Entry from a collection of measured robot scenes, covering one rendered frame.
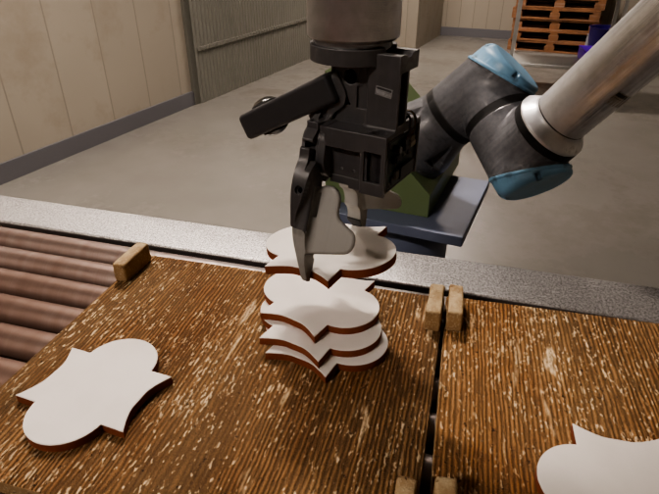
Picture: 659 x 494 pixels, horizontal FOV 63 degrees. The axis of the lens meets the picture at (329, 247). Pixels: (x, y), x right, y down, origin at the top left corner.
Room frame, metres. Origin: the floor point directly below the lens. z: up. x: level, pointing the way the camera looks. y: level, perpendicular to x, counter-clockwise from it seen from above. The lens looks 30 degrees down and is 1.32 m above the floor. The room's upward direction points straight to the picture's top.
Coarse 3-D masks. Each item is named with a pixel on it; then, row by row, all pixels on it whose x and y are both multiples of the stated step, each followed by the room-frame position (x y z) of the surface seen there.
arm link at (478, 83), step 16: (496, 48) 0.91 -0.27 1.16; (464, 64) 0.93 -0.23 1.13; (480, 64) 0.90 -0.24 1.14; (496, 64) 0.88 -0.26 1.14; (512, 64) 0.89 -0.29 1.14; (448, 80) 0.93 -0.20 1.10; (464, 80) 0.90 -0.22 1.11; (480, 80) 0.88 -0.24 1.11; (496, 80) 0.87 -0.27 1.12; (512, 80) 0.86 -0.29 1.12; (528, 80) 0.87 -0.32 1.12; (448, 96) 0.91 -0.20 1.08; (464, 96) 0.89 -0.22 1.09; (480, 96) 0.87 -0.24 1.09; (496, 96) 0.86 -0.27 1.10; (512, 96) 0.85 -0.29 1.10; (528, 96) 0.87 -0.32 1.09; (448, 112) 0.90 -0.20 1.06; (464, 112) 0.88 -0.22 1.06; (480, 112) 0.85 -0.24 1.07; (464, 128) 0.89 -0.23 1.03
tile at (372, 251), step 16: (272, 240) 0.49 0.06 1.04; (288, 240) 0.49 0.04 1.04; (368, 240) 0.48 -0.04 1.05; (384, 240) 0.47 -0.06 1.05; (272, 256) 0.47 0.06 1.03; (288, 256) 0.45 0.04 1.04; (320, 256) 0.45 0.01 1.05; (336, 256) 0.45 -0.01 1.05; (352, 256) 0.44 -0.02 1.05; (368, 256) 0.44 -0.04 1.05; (384, 256) 0.44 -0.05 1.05; (272, 272) 0.44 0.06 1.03; (288, 272) 0.44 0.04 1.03; (320, 272) 0.42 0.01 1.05; (336, 272) 0.42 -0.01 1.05; (352, 272) 0.42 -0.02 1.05; (368, 272) 0.42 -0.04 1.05
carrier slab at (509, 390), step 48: (480, 336) 0.46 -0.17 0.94; (528, 336) 0.46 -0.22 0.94; (576, 336) 0.46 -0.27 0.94; (624, 336) 0.46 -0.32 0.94; (480, 384) 0.39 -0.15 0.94; (528, 384) 0.39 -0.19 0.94; (576, 384) 0.39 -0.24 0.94; (624, 384) 0.39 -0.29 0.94; (480, 432) 0.33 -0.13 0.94; (528, 432) 0.33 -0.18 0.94; (624, 432) 0.33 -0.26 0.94; (432, 480) 0.28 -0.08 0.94; (480, 480) 0.28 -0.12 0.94; (528, 480) 0.28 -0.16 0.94
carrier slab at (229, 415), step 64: (128, 320) 0.49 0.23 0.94; (192, 320) 0.49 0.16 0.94; (256, 320) 0.49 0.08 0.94; (384, 320) 0.49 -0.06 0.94; (192, 384) 0.39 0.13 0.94; (256, 384) 0.39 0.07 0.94; (320, 384) 0.39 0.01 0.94; (384, 384) 0.39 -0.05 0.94; (0, 448) 0.31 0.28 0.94; (128, 448) 0.31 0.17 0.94; (192, 448) 0.31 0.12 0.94; (256, 448) 0.31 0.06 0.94; (320, 448) 0.31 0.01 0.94; (384, 448) 0.31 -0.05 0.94
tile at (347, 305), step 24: (264, 288) 0.51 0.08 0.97; (288, 288) 0.51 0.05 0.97; (312, 288) 0.51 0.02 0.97; (336, 288) 0.51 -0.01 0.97; (360, 288) 0.51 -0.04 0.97; (264, 312) 0.47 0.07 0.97; (288, 312) 0.47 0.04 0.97; (312, 312) 0.47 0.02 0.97; (336, 312) 0.47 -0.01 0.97; (360, 312) 0.47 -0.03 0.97; (312, 336) 0.43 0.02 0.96
